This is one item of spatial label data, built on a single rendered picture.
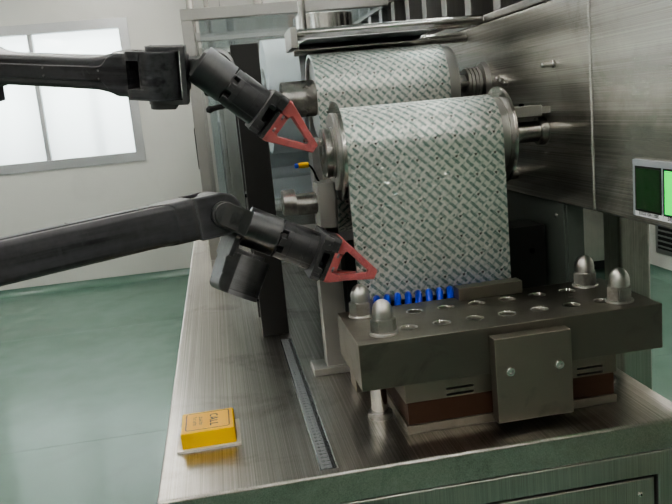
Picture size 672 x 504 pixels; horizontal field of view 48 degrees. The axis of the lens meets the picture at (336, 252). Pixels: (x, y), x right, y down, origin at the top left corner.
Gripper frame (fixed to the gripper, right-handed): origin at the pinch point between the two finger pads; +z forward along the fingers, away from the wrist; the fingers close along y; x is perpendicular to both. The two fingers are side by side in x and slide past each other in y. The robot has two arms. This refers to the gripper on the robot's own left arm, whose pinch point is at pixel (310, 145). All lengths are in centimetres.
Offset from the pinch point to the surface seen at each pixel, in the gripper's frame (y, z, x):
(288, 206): -2.3, 3.2, -9.3
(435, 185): 5.8, 17.4, 6.0
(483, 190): 5.9, 23.8, 9.7
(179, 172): -549, 13, -74
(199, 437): 19.8, 7.3, -38.9
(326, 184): -1.8, 5.8, -3.2
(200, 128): -97, -11, -12
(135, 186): -549, -10, -105
